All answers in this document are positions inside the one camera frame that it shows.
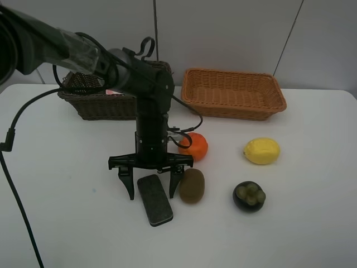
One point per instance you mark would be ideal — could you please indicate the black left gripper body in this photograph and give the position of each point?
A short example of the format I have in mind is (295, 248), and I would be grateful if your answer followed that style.
(151, 153)

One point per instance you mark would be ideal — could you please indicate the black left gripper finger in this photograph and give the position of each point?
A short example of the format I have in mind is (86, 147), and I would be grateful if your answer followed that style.
(176, 175)
(125, 174)

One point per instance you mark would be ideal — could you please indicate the brown kiwi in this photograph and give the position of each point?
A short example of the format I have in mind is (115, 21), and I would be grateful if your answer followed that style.
(192, 186)

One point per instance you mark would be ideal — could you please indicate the orange mandarin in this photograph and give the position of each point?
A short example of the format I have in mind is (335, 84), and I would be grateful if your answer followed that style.
(198, 148)

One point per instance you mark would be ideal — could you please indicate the grey felt board eraser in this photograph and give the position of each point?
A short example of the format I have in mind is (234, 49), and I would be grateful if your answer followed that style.
(155, 201)

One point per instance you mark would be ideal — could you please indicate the pink bottle white cap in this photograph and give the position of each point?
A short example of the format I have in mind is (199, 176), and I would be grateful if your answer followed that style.
(111, 92)

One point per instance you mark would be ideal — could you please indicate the dark mangosteen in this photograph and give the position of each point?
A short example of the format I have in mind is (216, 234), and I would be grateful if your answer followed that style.
(249, 197)

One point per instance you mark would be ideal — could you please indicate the yellow lemon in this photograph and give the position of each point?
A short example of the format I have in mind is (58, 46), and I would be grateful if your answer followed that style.
(262, 151)

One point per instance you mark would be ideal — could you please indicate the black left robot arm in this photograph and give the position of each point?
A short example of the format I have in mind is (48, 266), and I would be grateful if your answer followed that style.
(26, 43)

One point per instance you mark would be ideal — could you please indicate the dark brown wicker basket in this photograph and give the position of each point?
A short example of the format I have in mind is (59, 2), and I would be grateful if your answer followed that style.
(97, 107)

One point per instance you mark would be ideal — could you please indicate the orange wicker basket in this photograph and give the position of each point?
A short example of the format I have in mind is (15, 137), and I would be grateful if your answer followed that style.
(232, 94)

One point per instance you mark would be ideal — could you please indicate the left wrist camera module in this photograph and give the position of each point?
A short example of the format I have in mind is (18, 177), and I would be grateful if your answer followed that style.
(175, 135)

